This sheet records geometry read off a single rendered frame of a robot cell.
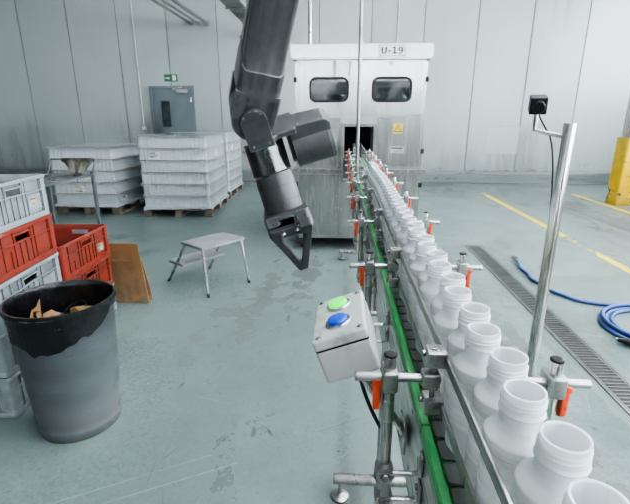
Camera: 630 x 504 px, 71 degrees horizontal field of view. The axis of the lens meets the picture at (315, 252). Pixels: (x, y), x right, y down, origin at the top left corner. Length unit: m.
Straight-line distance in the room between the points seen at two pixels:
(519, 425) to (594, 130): 11.25
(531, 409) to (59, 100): 11.96
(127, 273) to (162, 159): 3.36
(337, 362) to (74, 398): 1.74
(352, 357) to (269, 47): 0.41
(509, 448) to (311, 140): 0.43
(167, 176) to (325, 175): 2.81
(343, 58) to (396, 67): 0.53
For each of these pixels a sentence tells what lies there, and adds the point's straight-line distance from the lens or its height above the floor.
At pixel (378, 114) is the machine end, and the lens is 4.76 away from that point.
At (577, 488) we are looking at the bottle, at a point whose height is 1.16.
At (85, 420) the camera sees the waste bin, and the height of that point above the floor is 0.11.
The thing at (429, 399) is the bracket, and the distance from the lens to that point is 0.61.
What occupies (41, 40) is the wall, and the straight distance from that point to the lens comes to 12.34.
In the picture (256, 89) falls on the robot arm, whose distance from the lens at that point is 0.58.
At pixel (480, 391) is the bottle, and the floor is 1.12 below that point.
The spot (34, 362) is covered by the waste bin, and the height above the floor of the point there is 0.43.
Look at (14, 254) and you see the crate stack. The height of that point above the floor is 0.76.
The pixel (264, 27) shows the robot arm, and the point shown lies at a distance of 0.56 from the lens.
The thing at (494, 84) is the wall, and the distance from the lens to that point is 10.77.
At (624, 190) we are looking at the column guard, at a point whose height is 0.26.
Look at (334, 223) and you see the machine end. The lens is 4.87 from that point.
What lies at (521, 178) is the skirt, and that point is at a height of 0.11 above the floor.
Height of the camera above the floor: 1.39
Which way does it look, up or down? 17 degrees down
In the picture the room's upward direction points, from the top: straight up
